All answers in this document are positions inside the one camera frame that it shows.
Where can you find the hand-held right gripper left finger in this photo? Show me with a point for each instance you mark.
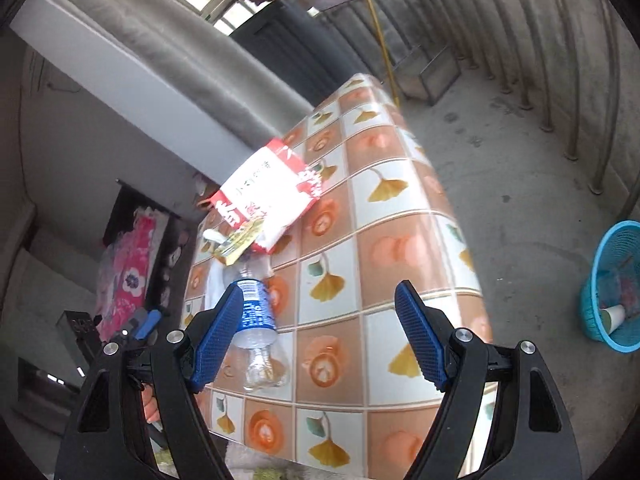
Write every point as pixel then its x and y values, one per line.
pixel 215 345

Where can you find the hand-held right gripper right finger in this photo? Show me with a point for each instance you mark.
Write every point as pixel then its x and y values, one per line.
pixel 420 340

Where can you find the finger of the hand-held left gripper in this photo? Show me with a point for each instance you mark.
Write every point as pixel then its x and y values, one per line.
pixel 147 322

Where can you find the blue label plastic bottle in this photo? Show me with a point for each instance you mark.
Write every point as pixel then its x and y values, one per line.
pixel 257 310

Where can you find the gold foil wrapper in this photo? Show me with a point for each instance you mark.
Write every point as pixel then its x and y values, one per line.
pixel 237 245

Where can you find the red white snack bag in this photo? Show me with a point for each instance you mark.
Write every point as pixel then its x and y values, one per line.
pixel 265 195

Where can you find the blue mesh waste basket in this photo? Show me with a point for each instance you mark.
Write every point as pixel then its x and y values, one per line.
pixel 592 310

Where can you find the white paper cup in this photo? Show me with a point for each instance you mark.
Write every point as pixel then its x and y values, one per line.
pixel 612 317

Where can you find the person's left hand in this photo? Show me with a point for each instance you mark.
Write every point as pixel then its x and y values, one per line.
pixel 151 407

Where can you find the pink floral blanket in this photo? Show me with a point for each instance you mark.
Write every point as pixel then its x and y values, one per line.
pixel 132 270

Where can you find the black perforated box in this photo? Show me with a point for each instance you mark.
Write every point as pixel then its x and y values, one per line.
pixel 75 330

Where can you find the leaf patterned tablecloth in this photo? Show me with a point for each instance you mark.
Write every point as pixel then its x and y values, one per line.
pixel 400 240

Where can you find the white crumpled bag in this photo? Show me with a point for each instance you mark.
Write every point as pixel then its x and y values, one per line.
pixel 200 185

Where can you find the metal balcony railing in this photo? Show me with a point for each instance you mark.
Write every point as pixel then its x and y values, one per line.
pixel 597 189

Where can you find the metal dustpan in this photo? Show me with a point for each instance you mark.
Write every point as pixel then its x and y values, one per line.
pixel 430 77

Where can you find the grey curtain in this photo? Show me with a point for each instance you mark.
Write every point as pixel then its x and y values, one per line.
pixel 175 50

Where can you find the dark ribbed panel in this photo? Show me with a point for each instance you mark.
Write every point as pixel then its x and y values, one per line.
pixel 300 50

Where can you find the yellow broom stick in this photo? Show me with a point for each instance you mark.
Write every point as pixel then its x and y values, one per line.
pixel 380 35

